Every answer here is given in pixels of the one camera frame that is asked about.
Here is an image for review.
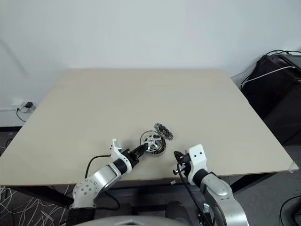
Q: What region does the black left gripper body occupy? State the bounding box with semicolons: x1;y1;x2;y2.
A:
122;148;140;167

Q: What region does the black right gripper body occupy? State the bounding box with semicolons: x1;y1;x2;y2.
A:
172;151;192;176

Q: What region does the silver spoked rotor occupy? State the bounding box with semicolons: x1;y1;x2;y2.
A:
140;130;163;153

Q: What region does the grey motor housing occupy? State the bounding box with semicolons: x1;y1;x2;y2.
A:
150;137;168;157

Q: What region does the grey motor lid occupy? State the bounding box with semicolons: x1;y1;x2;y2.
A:
153;122;174;142

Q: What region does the silver robot torso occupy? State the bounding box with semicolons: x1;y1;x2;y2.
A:
79;214;189;226

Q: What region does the clear table corner guard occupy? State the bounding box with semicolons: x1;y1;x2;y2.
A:
287;161;300;174

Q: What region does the large black case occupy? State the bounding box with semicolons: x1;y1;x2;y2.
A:
240;53;301;145

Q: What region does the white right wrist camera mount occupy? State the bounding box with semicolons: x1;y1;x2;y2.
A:
184;144;209;186

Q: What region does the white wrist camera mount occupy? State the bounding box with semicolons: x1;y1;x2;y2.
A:
184;144;209;186
110;138;133;171

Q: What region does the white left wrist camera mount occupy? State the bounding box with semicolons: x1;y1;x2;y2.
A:
110;138;133;171

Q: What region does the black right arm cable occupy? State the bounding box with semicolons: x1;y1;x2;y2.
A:
175;163;211;226

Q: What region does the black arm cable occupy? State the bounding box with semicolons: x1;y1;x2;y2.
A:
84;154;121;210
175;163;211;226

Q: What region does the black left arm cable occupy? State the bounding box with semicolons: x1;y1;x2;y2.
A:
84;154;121;210

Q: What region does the black floor cable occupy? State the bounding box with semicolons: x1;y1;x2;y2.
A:
280;196;301;226

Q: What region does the black power strip cable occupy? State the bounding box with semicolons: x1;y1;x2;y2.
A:
16;106;27;123

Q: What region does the white cable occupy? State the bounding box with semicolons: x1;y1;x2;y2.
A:
241;65;297;89

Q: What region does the black cable on case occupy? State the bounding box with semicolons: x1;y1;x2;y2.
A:
265;48;301;57

